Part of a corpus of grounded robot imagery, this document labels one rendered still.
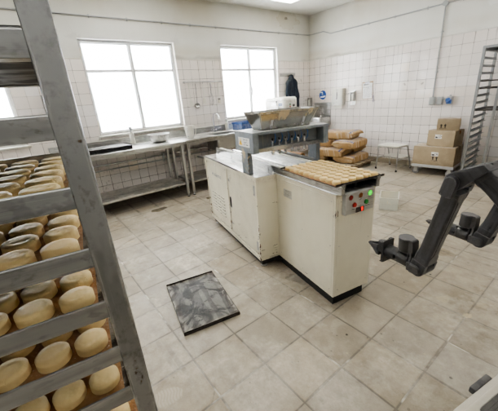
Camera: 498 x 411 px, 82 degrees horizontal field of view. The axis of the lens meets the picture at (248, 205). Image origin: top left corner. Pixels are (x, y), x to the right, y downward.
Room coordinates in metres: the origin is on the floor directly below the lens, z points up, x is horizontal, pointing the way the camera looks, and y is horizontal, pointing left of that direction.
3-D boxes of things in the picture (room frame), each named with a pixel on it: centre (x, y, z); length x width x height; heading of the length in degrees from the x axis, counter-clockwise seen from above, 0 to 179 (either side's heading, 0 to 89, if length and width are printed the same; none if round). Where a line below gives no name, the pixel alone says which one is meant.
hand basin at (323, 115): (6.76, -1.79, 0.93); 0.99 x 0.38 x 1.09; 36
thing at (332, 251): (2.02, -0.54, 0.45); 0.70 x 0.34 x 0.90; 25
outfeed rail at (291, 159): (2.64, -0.41, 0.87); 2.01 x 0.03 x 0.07; 25
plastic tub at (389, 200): (3.40, -1.78, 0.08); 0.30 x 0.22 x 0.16; 152
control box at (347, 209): (1.69, -0.69, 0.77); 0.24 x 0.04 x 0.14; 115
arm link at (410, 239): (0.98, -0.63, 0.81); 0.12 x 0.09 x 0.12; 23
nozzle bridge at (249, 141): (2.48, -0.33, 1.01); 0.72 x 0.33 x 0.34; 115
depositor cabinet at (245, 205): (2.91, -0.13, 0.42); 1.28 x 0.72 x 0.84; 25
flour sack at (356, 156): (5.63, -2.11, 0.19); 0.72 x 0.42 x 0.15; 131
